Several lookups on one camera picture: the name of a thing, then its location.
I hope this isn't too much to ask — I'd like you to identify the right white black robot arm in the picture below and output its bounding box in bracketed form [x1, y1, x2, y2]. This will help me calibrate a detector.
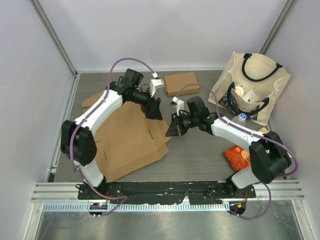
[165, 96, 292, 198]

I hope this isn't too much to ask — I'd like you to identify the white slotted cable duct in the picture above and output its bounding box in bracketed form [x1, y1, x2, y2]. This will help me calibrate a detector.
[42, 201, 230, 213]

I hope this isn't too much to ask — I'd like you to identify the brown cardboard box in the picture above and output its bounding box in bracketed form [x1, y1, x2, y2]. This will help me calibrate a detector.
[94, 102, 169, 183]
[163, 72, 199, 97]

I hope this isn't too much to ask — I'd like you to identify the aluminium frame post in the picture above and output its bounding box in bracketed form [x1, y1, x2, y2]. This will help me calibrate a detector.
[29, 0, 78, 76]
[259, 0, 298, 55]

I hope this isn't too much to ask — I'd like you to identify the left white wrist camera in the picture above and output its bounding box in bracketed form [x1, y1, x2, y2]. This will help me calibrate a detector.
[149, 72, 165, 97]

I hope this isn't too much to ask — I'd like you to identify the left aluminium frame post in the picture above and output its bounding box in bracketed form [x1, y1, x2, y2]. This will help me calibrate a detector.
[29, 0, 78, 76]

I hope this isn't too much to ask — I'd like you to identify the flat brown cardboard sheets stack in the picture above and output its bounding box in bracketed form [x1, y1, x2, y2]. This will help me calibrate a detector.
[81, 89, 123, 111]

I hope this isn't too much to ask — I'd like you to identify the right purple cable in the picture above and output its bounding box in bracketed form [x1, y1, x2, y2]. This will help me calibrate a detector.
[176, 83, 300, 221]

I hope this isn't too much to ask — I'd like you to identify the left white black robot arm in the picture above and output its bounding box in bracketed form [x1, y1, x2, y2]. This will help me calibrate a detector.
[60, 68, 164, 201]

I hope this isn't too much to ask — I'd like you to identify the clear plastic water bottle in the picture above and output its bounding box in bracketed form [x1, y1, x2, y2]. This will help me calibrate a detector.
[231, 113, 247, 126]

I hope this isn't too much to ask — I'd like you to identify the right aluminium frame post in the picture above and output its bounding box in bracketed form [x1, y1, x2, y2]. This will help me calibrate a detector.
[259, 0, 298, 55]

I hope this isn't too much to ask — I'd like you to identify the orange chips snack bag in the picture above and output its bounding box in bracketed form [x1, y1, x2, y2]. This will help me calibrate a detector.
[223, 126, 270, 172]

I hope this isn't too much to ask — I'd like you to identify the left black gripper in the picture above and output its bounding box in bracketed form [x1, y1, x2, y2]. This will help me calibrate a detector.
[130, 86, 163, 120]

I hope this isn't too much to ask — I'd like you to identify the purple cable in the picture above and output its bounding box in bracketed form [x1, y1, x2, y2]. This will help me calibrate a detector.
[69, 57, 158, 230]
[176, 83, 300, 221]

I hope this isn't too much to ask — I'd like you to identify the beige canvas tote bag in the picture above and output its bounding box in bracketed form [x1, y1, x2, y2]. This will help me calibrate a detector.
[208, 52, 291, 126]

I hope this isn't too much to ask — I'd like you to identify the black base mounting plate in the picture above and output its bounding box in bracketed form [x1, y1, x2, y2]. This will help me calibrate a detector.
[77, 180, 258, 205]

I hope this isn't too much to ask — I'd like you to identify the round beige lid in bag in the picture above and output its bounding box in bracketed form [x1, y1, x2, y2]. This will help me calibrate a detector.
[235, 86, 245, 98]

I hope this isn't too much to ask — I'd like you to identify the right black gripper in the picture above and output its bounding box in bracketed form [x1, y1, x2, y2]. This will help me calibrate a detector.
[166, 111, 199, 137]

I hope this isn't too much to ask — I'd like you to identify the white box in bag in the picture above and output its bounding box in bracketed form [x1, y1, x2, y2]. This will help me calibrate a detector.
[242, 89, 260, 103]

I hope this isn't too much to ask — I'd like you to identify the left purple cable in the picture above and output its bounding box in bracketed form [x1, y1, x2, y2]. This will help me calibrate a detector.
[69, 57, 158, 230]

